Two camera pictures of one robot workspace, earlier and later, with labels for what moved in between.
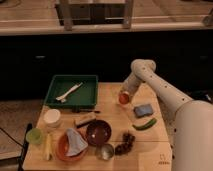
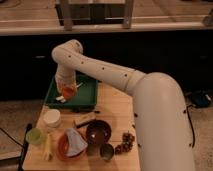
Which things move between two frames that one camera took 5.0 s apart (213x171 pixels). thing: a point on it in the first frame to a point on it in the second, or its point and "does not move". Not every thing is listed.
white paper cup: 52,117 does not move
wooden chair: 94,13 does not move
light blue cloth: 76,144 does not move
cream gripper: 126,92 to 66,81
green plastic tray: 85,96 does not move
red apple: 123,98 to 67,92
